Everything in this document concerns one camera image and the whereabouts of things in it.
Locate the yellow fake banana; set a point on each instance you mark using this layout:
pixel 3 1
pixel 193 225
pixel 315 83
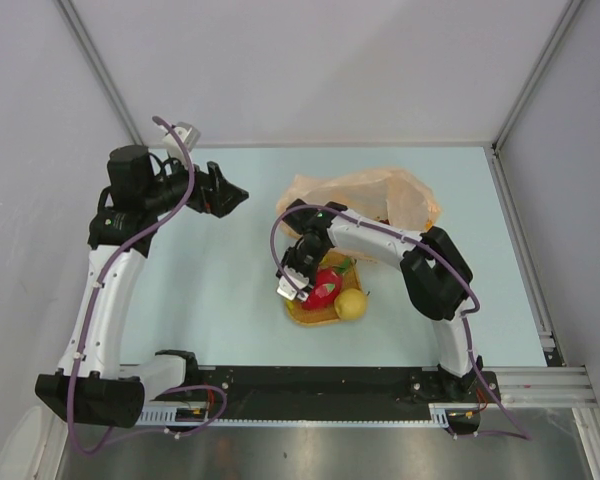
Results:
pixel 292 305

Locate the right aluminium corner post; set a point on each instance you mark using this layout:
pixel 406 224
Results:
pixel 550 49

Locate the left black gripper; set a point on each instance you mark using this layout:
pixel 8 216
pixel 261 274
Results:
pixel 212 193

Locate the white slotted cable duct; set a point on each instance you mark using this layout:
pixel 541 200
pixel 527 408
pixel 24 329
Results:
pixel 185 417

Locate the translucent orange plastic bag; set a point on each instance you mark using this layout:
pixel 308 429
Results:
pixel 390 192

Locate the aluminium corner post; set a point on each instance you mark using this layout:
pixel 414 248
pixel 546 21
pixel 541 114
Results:
pixel 98 68
pixel 550 49

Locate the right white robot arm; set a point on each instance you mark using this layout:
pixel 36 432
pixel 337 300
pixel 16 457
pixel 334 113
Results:
pixel 436 276

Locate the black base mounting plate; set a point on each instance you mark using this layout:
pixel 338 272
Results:
pixel 331 394

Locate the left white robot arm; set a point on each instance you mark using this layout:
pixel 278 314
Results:
pixel 89 385

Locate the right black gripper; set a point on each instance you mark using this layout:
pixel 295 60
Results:
pixel 289 260

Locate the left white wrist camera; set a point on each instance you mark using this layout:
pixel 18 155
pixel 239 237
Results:
pixel 179 141

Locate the red fake fruit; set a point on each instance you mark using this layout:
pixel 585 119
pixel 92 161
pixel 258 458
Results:
pixel 328 284

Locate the left aluminium corner post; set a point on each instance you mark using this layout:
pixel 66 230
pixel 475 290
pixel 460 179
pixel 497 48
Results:
pixel 98 68

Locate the yellow fake lemon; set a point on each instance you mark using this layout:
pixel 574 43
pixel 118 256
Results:
pixel 351 304

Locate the aluminium frame rail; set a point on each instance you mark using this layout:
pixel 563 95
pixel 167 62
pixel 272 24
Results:
pixel 545 387

